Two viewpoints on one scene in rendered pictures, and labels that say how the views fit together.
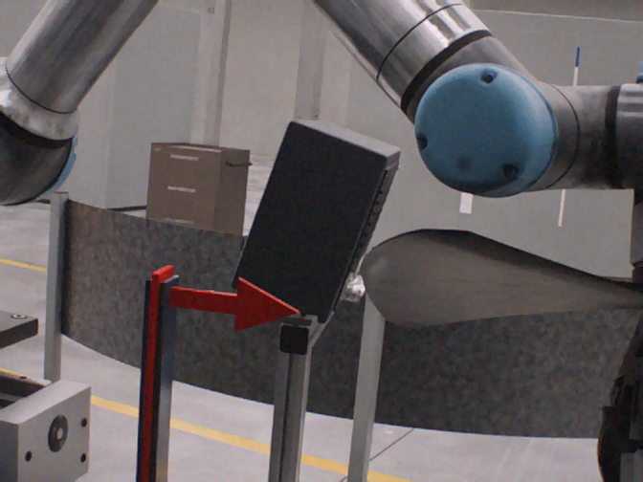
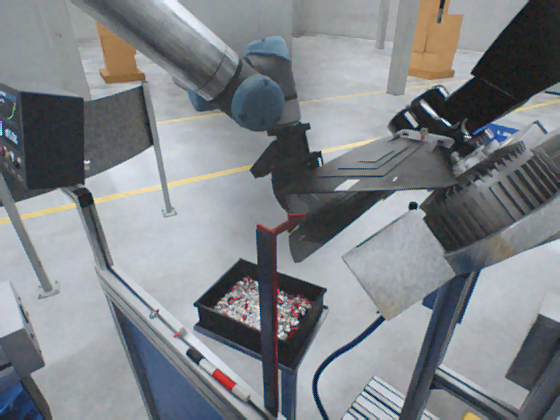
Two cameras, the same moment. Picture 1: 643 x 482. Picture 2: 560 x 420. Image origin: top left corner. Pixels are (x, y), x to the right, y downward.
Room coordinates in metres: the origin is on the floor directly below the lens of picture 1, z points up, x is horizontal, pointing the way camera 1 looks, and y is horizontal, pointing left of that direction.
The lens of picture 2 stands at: (0.24, 0.30, 1.39)
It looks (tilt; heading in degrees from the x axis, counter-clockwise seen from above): 31 degrees down; 305
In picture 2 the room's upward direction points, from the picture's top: straight up
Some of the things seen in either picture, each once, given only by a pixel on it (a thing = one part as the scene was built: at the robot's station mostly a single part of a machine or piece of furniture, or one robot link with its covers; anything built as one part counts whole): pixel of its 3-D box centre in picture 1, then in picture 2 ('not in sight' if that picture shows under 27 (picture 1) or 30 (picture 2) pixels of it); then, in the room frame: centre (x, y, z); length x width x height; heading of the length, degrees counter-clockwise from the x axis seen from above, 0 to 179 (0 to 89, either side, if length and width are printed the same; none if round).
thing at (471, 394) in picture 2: not in sight; (473, 395); (0.15, -0.38, 0.56); 0.19 x 0.04 x 0.04; 173
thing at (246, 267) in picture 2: not in sight; (262, 307); (0.58, -0.10, 0.85); 0.22 x 0.17 x 0.07; 7
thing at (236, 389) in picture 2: not in sight; (216, 373); (0.53, 0.08, 0.87); 0.14 x 0.01 x 0.01; 178
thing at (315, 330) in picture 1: (311, 316); (64, 183); (1.05, 0.01, 1.04); 0.24 x 0.03 x 0.03; 173
